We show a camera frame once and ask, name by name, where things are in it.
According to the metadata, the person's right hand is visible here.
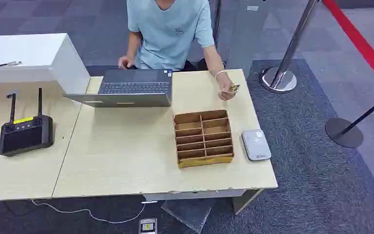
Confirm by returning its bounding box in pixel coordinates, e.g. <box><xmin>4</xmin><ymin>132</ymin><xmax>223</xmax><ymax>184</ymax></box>
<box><xmin>118</xmin><ymin>55</ymin><xmax>136</xmax><ymax>70</ymax></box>

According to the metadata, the person's left hand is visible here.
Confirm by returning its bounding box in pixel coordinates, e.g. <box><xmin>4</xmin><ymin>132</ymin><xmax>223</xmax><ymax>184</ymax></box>
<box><xmin>217</xmin><ymin>73</ymin><xmax>239</xmax><ymax>101</ymax></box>

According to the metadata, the grey laptop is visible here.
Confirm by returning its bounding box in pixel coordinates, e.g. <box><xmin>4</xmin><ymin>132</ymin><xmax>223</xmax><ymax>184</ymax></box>
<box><xmin>62</xmin><ymin>68</ymin><xmax>173</xmax><ymax>108</ymax></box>

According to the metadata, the person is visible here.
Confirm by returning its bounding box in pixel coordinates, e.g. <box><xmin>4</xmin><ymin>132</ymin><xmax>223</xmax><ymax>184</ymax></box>
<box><xmin>118</xmin><ymin>0</ymin><xmax>240</xmax><ymax>101</ymax></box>

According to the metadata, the chrome stanchion with round base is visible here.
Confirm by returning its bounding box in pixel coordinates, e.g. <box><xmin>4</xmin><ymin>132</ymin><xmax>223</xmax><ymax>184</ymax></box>
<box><xmin>260</xmin><ymin>0</ymin><xmax>320</xmax><ymax>93</ymax></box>

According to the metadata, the wooden card box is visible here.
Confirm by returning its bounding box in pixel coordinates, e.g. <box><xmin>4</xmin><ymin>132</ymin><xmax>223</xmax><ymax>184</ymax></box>
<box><xmin>173</xmin><ymin>109</ymin><xmax>235</xmax><ymax>169</ymax></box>

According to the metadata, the pale grey card reader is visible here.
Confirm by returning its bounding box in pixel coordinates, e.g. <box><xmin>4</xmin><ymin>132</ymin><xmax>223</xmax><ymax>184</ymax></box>
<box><xmin>241</xmin><ymin>129</ymin><xmax>272</xmax><ymax>161</ymax></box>

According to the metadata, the white cabinet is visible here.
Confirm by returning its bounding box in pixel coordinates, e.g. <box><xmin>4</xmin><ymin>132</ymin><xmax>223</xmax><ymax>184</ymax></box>
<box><xmin>0</xmin><ymin>33</ymin><xmax>91</xmax><ymax>95</ymax></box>

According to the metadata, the black remote controller with antennas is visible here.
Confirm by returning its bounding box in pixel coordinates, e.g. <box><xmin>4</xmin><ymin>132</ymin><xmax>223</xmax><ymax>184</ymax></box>
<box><xmin>0</xmin><ymin>88</ymin><xmax>55</xmax><ymax>157</ymax></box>

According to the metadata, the black stanchion with round base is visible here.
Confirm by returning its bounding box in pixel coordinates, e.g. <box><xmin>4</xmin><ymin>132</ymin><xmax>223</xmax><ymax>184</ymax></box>
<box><xmin>324</xmin><ymin>92</ymin><xmax>374</xmax><ymax>149</ymax></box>

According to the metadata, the grey floor plate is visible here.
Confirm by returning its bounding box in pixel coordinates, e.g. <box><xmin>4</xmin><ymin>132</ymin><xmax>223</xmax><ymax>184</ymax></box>
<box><xmin>160</xmin><ymin>197</ymin><xmax>217</xmax><ymax>234</ymax></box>

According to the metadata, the red barrier belt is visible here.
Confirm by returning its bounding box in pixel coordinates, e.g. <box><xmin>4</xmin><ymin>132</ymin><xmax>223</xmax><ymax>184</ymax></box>
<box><xmin>321</xmin><ymin>0</ymin><xmax>374</xmax><ymax>94</ymax></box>

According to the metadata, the floor socket box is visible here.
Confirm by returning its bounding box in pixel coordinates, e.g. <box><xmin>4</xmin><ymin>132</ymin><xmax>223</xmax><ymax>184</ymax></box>
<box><xmin>138</xmin><ymin>218</ymin><xmax>158</xmax><ymax>234</ymax></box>

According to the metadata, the white floor cable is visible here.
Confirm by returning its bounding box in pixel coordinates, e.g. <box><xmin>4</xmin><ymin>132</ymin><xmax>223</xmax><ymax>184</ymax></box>
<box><xmin>31</xmin><ymin>199</ymin><xmax>158</xmax><ymax>224</ymax></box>

